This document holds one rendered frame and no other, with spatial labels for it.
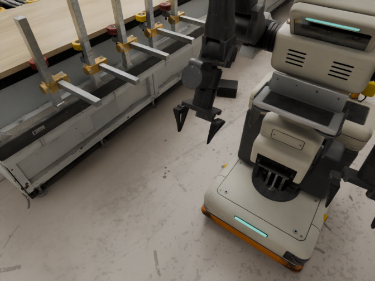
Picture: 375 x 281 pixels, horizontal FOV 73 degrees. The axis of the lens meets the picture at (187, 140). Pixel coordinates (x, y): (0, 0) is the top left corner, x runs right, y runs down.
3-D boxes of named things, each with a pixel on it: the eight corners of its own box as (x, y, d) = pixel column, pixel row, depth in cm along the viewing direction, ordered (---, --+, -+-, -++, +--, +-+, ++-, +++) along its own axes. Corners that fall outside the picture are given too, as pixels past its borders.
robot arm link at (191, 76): (239, 47, 63) (210, 38, 67) (220, 41, 54) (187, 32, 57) (224, 92, 68) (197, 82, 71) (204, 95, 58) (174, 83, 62)
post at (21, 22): (66, 110, 134) (25, 15, 100) (61, 113, 132) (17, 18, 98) (62, 107, 136) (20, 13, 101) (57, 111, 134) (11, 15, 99)
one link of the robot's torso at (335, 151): (272, 146, 131) (284, 109, 113) (328, 172, 119) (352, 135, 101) (249, 181, 115) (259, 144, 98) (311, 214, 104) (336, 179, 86)
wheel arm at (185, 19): (215, 29, 171) (215, 23, 168) (212, 31, 170) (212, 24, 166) (165, 15, 189) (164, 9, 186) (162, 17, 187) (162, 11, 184)
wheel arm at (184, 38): (194, 43, 158) (195, 37, 155) (191, 45, 156) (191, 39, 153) (142, 27, 175) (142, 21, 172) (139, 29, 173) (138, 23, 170)
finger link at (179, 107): (188, 140, 71) (196, 108, 68) (167, 131, 74) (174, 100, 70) (198, 135, 77) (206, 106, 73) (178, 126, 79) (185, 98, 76)
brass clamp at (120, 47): (138, 45, 156) (137, 37, 153) (123, 54, 149) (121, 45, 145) (131, 43, 159) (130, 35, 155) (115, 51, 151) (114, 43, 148)
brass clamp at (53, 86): (71, 83, 129) (68, 74, 125) (48, 96, 121) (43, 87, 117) (64, 80, 131) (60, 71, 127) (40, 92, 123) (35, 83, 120)
